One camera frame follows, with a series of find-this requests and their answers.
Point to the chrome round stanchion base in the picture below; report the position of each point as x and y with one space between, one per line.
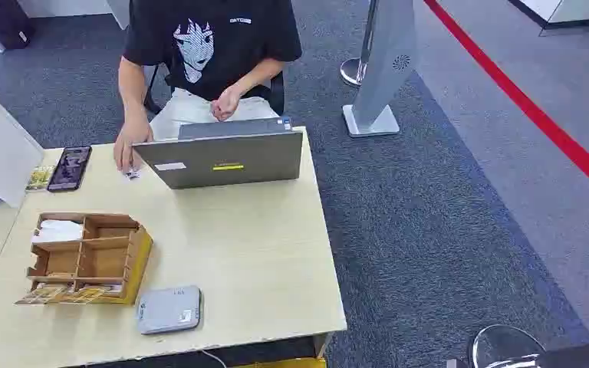
503 343

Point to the printed card pack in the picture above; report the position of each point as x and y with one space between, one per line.
39 179

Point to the person's right hand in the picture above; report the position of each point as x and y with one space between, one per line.
132 139

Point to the wooden card box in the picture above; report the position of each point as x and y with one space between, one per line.
134 259

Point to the black bin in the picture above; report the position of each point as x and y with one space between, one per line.
5 23

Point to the grey laptop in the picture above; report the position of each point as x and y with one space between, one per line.
223 160

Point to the white card stack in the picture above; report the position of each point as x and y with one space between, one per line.
58 231

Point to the yellow box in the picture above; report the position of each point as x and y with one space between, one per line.
282 363

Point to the black smartphone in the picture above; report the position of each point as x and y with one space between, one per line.
70 168

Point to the grey kiosk stand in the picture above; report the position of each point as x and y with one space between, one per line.
383 61

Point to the wooden table leg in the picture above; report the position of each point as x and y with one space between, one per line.
322 345

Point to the small printed card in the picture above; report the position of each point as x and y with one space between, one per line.
133 174

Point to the person's left hand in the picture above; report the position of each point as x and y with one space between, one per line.
226 104

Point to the person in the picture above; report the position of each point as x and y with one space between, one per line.
208 56

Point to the dark framed glass partition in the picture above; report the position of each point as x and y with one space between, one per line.
564 12

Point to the grey card reader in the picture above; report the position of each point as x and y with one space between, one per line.
168 310

